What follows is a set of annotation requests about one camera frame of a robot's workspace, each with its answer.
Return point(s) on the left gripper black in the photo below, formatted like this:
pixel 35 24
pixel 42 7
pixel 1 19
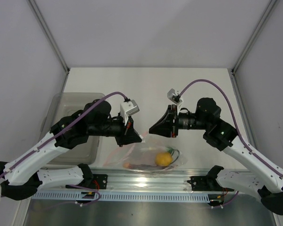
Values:
pixel 130 136

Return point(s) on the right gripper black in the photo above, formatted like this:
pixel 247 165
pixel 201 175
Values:
pixel 164 126

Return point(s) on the green onion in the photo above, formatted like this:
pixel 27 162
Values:
pixel 175 154

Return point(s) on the clear zip top bag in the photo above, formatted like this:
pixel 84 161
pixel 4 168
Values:
pixel 142 153

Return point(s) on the orange papaya slice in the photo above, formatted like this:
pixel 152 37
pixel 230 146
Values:
pixel 142 167

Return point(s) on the yellow lemon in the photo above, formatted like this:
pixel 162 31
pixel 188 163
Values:
pixel 163 159

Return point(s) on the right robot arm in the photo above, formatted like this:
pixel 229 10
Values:
pixel 224 137

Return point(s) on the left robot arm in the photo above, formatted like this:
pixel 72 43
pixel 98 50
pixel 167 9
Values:
pixel 25 176

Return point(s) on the clear plastic bin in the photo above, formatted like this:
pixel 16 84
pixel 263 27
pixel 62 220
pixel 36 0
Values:
pixel 65 104

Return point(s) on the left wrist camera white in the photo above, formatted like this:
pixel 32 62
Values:
pixel 127 109

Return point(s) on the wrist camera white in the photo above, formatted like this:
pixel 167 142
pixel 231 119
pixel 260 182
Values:
pixel 127 109
pixel 174 96

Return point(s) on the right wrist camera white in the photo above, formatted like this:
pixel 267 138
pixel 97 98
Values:
pixel 174 96

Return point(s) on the aluminium mounting rail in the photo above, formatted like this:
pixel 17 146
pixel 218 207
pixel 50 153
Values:
pixel 151 180

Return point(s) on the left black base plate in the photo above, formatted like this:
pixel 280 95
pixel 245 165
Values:
pixel 96 181

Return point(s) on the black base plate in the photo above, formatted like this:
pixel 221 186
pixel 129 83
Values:
pixel 202 184
pixel 96 181

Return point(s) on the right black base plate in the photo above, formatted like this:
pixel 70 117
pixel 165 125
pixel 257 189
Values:
pixel 202 184

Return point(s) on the white slotted cable duct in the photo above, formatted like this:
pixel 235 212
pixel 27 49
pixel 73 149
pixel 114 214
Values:
pixel 122 196

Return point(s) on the right aluminium frame post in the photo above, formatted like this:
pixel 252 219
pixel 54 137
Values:
pixel 268 11

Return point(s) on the aluminium frame post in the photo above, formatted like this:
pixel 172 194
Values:
pixel 268 11
pixel 48 34

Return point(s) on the left aluminium frame post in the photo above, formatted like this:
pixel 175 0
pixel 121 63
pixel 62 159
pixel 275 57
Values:
pixel 48 34

